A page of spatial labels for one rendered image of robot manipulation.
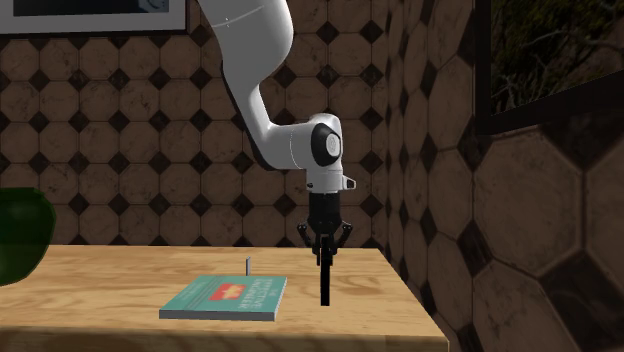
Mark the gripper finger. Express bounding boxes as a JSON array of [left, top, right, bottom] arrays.
[[324, 220, 354, 267], [297, 221, 327, 267]]

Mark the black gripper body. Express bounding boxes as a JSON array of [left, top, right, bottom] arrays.
[[307, 191, 343, 237]]

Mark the black upright stick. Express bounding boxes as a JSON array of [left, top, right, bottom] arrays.
[[319, 265, 332, 308]]

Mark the teal book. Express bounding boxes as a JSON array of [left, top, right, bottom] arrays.
[[158, 274, 289, 322]]

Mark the wooden table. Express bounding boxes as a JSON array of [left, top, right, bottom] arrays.
[[0, 244, 451, 352]]

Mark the black framed window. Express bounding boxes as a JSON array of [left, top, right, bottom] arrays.
[[474, 0, 624, 136]]

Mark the dark green vase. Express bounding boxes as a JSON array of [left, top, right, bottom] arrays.
[[0, 186, 58, 288]]

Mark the white framed wall picture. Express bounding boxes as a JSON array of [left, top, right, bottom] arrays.
[[0, 0, 188, 36]]

